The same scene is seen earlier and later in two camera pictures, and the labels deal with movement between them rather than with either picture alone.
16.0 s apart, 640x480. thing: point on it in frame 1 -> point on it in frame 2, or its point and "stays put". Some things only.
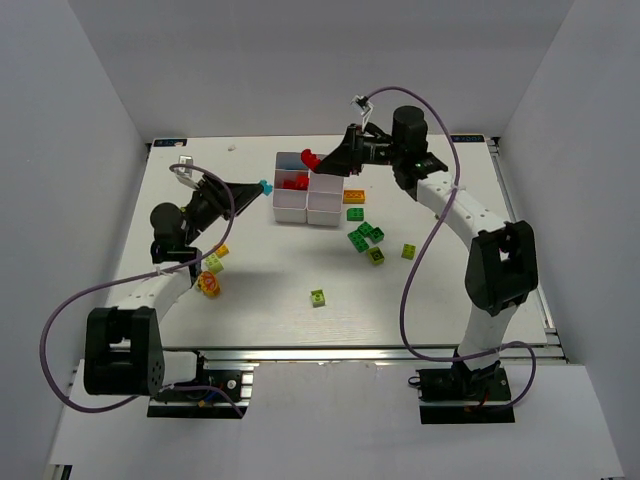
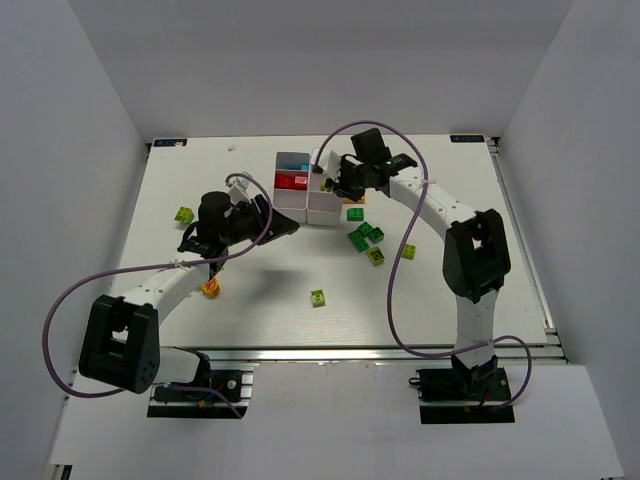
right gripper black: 354,150 -> 351,182
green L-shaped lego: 376,234 stays put
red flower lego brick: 310,159 -> 301,180
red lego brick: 302,183 -> 284,179
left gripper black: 208,196 -> 261,218
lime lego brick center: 318,298 stays put
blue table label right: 467,138 stays put
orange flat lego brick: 354,196 stays put
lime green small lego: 409,251 stays put
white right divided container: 325,199 stays put
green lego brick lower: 360,242 stays put
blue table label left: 170,142 stays put
